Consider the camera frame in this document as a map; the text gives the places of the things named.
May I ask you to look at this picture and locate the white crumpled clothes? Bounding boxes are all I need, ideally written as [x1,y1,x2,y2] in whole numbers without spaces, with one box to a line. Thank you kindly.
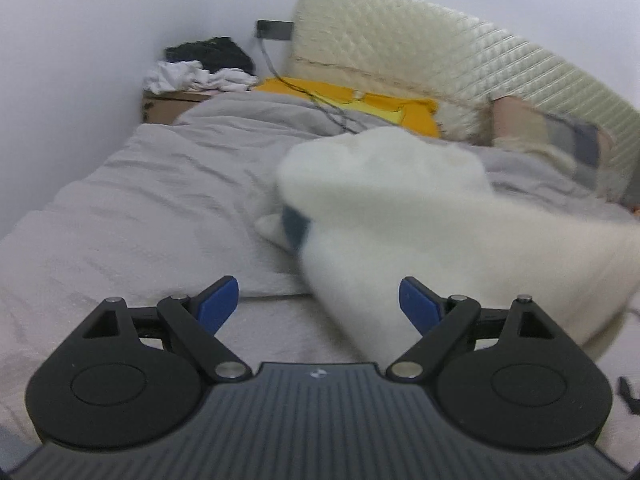
[144,60,258,95]

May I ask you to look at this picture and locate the thin black cable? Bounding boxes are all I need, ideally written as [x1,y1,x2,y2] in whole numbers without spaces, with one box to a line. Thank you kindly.
[260,37,358,136]

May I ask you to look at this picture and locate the cardboard box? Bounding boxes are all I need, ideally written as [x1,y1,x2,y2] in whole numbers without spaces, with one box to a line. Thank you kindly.
[140,90,221,126]

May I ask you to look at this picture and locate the grey duvet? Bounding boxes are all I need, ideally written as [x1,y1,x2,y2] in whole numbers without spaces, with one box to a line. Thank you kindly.
[50,92,640,301]

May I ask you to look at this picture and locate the white blue striped fuzzy sweater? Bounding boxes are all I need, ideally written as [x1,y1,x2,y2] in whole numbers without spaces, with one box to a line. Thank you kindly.
[255,127,640,366]

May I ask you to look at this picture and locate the cream quilted headboard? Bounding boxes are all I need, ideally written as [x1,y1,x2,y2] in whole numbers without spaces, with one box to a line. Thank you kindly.
[285,0,640,206]

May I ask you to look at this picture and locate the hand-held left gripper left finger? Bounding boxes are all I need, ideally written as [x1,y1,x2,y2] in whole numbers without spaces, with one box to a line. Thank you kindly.
[82,276,252,384]

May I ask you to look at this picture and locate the black crumpled clothes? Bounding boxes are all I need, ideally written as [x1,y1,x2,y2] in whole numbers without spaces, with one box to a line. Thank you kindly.
[165,36,256,76]

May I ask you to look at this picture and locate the dark wall socket panel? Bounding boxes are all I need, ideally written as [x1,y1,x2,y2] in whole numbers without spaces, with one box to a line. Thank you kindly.
[256,19,293,42]

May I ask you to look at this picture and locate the light patterned bed sheet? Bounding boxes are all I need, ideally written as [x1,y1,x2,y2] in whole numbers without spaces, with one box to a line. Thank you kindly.
[0,200,640,461]

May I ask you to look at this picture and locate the plaid pillow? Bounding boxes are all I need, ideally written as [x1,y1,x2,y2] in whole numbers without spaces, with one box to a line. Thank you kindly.
[487,95,616,196]

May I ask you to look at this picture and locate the yellow pillow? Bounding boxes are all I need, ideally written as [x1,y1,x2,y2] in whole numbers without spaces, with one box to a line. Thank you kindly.
[252,77,441,138]

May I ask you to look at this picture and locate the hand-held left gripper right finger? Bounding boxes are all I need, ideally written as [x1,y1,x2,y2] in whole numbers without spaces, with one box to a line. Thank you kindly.
[386,276,557,382]

